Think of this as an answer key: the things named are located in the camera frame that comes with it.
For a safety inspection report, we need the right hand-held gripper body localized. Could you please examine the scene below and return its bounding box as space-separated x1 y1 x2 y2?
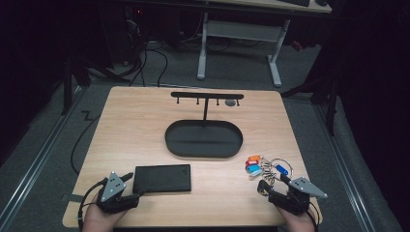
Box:
269 176 329 217

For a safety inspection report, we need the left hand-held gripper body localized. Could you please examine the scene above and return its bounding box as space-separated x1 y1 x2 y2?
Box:
96 171 141 215

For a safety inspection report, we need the key ring with coloured tags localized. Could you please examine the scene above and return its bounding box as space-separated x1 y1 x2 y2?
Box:
245 155 294 188

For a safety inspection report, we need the black wallet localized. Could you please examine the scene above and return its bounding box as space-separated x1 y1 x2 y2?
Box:
132 163 192 195

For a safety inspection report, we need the black key stand with tray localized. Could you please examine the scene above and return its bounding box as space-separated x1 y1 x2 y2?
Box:
164 91 245 160

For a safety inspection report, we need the person's left hand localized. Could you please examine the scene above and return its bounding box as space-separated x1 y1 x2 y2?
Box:
81 192 130 232

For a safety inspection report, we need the person's right hand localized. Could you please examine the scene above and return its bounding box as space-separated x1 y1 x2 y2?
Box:
277 206 318 232

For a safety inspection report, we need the black metal stand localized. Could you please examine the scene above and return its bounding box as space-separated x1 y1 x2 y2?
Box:
280 72 340 137
60 52 92 116

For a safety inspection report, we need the black computer tower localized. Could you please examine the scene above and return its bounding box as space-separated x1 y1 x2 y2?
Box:
124 6 147 66

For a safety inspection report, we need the black keyboard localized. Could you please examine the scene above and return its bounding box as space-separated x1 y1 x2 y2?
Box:
278 0 311 8

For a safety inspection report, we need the right hand-held gripper cable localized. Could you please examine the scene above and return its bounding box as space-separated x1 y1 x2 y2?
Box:
308 202 321 228

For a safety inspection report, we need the hand-held gripper cable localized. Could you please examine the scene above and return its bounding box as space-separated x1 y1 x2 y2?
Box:
308 202 321 228
77 178 108 230

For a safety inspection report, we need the left hand-held gripper cable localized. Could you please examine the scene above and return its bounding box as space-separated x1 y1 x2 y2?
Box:
77 178 108 230

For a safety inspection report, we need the metal floor rail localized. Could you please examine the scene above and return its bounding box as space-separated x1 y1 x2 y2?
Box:
313 102 378 232
0 86 85 228

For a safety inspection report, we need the black floor cable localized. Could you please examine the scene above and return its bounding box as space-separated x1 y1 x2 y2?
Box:
70 110 103 176

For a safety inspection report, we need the bundle of black floor cables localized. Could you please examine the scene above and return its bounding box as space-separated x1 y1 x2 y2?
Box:
128 41 169 88

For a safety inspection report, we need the white desk frame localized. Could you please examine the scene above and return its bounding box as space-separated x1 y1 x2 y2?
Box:
196 0 333 88

